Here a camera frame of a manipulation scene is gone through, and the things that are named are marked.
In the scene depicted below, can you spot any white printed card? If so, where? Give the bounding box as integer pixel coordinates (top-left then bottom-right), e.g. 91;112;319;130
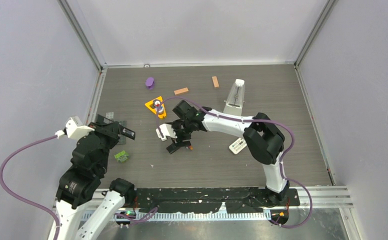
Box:
228;138;247;155

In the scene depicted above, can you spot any black remote control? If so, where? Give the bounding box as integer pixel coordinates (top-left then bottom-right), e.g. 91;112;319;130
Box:
95;114;136;145

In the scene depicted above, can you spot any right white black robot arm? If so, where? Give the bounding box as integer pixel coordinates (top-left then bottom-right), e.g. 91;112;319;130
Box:
156;99;290;205

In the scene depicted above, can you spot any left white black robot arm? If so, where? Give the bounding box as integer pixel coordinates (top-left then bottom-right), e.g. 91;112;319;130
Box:
48;115;137;240

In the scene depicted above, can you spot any small clear grey tile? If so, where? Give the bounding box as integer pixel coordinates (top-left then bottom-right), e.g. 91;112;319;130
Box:
105;112;114;120

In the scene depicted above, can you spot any yellow triangular toy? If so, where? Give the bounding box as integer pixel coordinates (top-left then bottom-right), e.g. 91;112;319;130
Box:
144;96;167;120

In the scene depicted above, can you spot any green toy piece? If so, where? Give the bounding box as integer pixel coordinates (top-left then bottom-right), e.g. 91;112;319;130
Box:
114;150;129;163

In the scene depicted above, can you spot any white metronome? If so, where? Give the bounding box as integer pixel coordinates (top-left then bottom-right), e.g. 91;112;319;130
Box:
223;79;245;116

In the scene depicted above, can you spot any purple plastic cap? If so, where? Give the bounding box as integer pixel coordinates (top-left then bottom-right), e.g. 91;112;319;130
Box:
145;77;155;90

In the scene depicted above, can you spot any upright orange wooden block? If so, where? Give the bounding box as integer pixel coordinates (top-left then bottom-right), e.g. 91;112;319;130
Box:
211;76;220;89

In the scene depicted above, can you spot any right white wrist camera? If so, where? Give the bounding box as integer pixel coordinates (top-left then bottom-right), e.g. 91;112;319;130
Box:
155;123;177;142

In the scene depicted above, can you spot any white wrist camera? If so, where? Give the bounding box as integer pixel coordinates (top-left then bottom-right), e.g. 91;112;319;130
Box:
55;116;94;140
155;123;177;142

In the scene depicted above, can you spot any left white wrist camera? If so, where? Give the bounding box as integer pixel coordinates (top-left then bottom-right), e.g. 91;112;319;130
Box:
55;116;94;140

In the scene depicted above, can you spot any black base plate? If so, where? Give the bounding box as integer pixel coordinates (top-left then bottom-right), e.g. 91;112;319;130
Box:
131;187;300;214

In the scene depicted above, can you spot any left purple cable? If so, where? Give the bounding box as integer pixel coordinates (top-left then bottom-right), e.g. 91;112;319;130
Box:
0;132;66;240

